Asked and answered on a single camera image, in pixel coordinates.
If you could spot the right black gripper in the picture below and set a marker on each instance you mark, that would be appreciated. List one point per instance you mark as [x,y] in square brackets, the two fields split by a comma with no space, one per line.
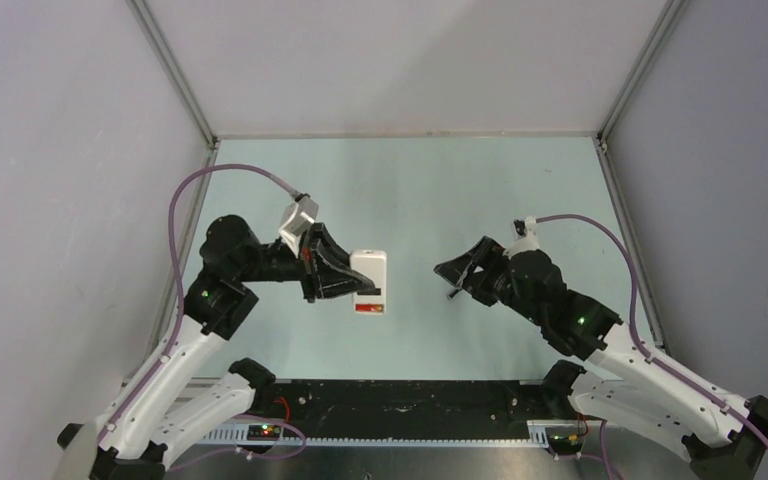
[459,271]

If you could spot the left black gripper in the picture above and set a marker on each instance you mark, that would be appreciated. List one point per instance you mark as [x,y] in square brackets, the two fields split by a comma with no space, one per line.
[325,268]

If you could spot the white red remote control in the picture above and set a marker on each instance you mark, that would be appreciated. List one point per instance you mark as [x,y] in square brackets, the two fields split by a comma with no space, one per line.
[373,265]

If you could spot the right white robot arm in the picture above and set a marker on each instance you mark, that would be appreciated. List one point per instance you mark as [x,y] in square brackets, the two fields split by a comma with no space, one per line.
[605,374]

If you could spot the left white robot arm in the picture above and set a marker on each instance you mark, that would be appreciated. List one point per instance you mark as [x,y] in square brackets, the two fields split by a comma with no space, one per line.
[145,430]

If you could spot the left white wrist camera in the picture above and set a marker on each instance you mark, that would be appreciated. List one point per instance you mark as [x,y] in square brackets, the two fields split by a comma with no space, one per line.
[297,219]

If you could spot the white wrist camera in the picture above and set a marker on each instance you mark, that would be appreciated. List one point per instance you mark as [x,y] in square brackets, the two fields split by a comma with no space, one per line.
[526,238]
[297,219]

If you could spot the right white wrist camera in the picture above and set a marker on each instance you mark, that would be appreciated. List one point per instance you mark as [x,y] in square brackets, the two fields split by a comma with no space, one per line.
[526,238]

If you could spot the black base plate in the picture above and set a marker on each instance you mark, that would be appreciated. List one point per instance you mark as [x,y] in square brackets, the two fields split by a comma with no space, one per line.
[414,410]

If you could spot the white slotted cable duct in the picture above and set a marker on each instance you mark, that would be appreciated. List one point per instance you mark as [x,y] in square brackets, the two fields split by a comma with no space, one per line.
[229,434]

